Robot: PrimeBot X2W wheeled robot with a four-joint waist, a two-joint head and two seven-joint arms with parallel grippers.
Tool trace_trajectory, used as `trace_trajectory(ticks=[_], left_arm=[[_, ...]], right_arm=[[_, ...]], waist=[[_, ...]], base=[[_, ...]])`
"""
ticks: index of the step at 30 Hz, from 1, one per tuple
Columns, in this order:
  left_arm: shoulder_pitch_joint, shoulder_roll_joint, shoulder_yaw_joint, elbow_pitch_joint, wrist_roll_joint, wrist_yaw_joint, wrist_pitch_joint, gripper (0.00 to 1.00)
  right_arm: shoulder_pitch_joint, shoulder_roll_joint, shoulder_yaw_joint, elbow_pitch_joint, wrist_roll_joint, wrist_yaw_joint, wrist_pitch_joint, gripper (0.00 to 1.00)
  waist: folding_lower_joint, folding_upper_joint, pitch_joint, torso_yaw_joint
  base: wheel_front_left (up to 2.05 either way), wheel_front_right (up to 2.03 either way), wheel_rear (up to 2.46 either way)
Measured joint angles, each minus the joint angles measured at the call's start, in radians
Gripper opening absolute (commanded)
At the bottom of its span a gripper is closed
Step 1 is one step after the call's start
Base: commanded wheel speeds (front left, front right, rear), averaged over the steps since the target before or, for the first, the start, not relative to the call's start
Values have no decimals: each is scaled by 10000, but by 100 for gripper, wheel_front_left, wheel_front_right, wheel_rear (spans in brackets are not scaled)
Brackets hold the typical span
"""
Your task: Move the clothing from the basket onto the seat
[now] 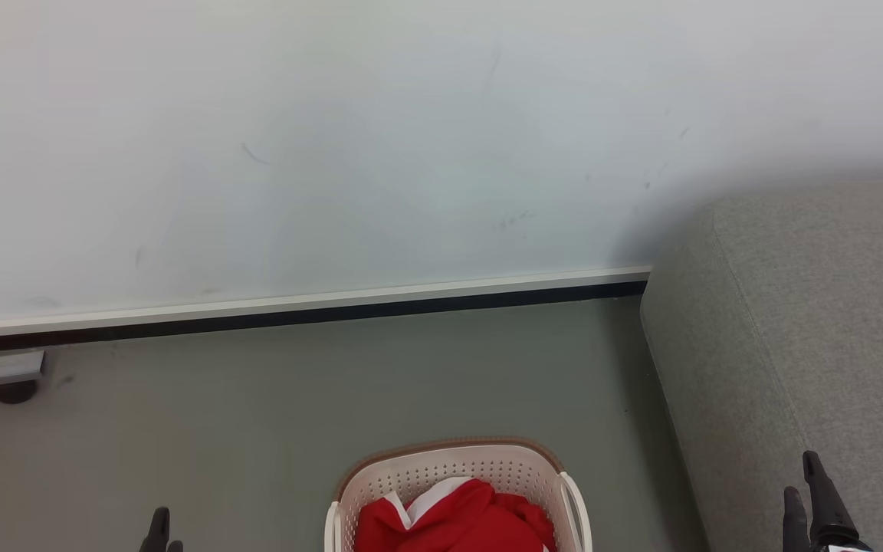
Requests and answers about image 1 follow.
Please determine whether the red garment wide white trim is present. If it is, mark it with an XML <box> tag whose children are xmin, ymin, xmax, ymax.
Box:
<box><xmin>354</xmin><ymin>476</ymin><xmax>557</xmax><ymax>552</ymax></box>

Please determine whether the white laundry basket brown rim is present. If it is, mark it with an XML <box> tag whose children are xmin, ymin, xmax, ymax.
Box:
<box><xmin>324</xmin><ymin>438</ymin><xmax>593</xmax><ymax>552</ymax></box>

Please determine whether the grey fabric sofa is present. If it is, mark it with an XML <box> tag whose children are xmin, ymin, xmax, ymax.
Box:
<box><xmin>638</xmin><ymin>178</ymin><xmax>883</xmax><ymax>552</ymax></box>

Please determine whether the white and black baseboard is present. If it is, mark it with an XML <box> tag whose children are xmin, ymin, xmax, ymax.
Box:
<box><xmin>0</xmin><ymin>265</ymin><xmax>652</xmax><ymax>356</ymax></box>

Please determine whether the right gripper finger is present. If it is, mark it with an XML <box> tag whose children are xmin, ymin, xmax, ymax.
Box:
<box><xmin>783</xmin><ymin>486</ymin><xmax>812</xmax><ymax>552</ymax></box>
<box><xmin>802</xmin><ymin>451</ymin><xmax>861</xmax><ymax>547</ymax></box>

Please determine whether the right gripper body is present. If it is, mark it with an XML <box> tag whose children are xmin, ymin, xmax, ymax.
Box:
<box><xmin>812</xmin><ymin>534</ymin><xmax>876</xmax><ymax>552</ymax></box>

